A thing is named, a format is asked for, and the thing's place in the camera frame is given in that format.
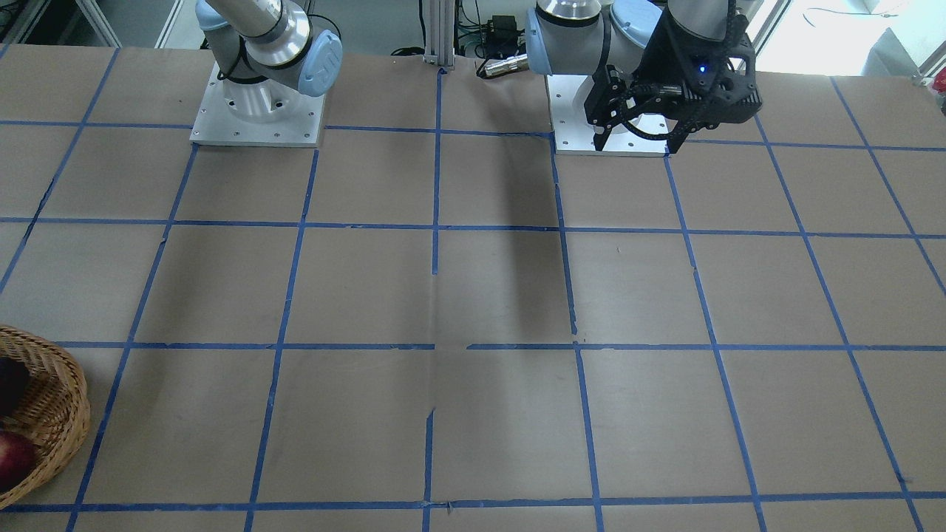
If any woven wicker basket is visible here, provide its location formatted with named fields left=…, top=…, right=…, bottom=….
left=1, top=324, right=91, bottom=508

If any aluminium frame post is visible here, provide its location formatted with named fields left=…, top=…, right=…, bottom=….
left=420, top=1, right=457, bottom=71

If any dark red apple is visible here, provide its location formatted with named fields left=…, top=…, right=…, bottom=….
left=1, top=358, right=30, bottom=417

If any black power adapter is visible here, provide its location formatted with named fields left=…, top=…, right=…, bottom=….
left=486, top=15, right=518, bottom=45

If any red yellow apple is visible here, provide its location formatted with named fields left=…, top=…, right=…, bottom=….
left=1, top=431, right=40, bottom=493

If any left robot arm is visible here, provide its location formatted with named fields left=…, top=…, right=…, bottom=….
left=525, top=1, right=763, bottom=156

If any silver cylindrical connector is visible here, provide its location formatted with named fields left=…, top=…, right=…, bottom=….
left=476, top=53, right=529, bottom=80

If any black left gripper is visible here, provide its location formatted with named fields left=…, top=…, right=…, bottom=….
left=584, top=7, right=763, bottom=154

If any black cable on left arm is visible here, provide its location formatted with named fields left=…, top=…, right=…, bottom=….
left=621, top=0, right=740, bottom=141

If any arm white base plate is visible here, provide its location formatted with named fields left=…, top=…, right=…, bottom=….
left=190, top=64, right=327, bottom=149
left=545, top=74, right=673, bottom=157

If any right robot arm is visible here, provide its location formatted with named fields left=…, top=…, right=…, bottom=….
left=195, top=1, right=344, bottom=97

